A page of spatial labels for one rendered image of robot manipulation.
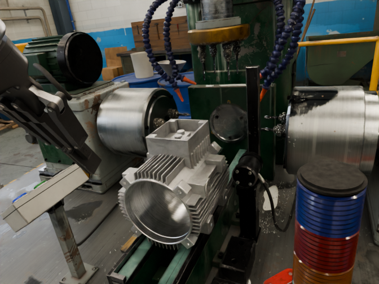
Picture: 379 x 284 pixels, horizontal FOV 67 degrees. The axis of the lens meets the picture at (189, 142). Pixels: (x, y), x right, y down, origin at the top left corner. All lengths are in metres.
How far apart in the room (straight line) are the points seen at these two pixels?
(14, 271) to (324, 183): 0.84
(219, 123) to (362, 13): 5.15
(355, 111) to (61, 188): 0.68
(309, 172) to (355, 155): 0.46
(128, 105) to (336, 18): 5.29
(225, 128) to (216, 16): 0.38
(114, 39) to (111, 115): 6.43
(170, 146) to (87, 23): 7.27
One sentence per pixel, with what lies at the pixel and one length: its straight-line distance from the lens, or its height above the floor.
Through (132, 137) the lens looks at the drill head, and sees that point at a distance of 0.93.
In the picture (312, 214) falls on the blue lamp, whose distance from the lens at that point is 0.30.
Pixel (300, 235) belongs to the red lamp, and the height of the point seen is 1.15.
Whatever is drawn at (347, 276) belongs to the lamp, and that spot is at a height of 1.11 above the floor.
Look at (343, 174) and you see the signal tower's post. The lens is 0.30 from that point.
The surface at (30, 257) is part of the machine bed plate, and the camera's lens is 0.97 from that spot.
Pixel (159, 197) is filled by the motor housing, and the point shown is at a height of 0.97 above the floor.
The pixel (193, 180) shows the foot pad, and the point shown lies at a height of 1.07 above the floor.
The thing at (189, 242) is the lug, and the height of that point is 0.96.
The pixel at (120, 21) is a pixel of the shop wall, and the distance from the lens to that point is 7.21.
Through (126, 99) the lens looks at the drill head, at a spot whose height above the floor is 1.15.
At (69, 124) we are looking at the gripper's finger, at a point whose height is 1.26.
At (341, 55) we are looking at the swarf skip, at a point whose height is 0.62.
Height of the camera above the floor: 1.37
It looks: 23 degrees down
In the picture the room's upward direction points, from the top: 7 degrees counter-clockwise
